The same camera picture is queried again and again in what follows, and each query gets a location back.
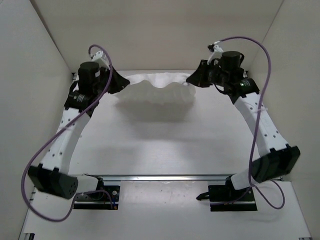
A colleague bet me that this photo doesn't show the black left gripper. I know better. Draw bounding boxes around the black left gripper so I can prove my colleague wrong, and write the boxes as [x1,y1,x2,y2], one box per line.
[97,61,132,92]

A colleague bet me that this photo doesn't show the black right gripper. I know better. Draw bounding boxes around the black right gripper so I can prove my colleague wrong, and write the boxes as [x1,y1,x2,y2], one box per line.
[186,61,228,89]

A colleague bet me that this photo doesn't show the white pleated skirt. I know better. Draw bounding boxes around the white pleated skirt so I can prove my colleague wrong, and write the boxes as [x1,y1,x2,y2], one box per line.
[115,72,196,107]

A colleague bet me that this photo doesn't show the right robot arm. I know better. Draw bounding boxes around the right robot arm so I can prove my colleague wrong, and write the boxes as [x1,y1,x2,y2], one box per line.
[186,51,301,200]

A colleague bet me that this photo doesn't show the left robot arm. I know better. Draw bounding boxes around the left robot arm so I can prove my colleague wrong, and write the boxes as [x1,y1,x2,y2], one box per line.
[27,61,130,200]

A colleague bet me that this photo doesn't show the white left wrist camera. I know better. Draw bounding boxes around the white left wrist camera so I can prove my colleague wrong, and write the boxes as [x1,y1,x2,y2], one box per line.
[91,50,110,70]

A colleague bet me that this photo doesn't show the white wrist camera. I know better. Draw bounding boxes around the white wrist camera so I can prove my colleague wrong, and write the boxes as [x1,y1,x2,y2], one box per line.
[91,50,110,70]
[207,41,224,65]

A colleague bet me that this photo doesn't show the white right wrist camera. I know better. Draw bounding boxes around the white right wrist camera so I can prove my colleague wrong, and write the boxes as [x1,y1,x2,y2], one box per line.
[207,41,224,65]

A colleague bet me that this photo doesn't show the right aluminium side rail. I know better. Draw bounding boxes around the right aluminium side rail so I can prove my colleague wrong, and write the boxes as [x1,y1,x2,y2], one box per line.
[243,70,282,181]

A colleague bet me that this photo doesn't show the aluminium side rail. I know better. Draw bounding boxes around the aluminium side rail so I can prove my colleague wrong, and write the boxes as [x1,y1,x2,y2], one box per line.
[46,72,77,177]
[243,70,282,181]

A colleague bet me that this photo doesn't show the aluminium table edge rail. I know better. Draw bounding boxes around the aluminium table edge rail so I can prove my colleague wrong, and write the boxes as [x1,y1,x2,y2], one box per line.
[102,174,229,182]

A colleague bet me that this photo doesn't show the left aluminium side rail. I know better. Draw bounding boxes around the left aluminium side rail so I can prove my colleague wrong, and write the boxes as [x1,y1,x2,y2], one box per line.
[46,72,77,177]

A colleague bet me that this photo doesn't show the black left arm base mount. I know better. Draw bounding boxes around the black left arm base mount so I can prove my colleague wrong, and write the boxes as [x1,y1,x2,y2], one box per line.
[73,173,121,211]

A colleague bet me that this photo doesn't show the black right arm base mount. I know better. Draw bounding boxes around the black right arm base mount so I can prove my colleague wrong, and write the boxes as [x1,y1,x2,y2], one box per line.
[196,176,258,212]

